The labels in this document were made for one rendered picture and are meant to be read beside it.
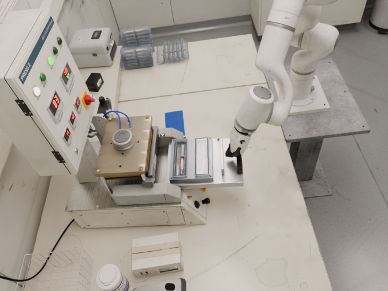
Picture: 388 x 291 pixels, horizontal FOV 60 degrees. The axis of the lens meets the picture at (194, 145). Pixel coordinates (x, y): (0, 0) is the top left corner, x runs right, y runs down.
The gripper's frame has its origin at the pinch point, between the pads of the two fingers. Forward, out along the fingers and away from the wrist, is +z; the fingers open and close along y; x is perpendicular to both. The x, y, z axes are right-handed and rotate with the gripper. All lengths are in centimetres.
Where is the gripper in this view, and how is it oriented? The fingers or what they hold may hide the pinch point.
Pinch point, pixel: (230, 152)
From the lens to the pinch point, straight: 129.9
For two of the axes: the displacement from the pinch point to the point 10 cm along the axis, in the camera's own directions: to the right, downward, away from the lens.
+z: -2.4, 6.1, 7.6
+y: 0.1, -7.8, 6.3
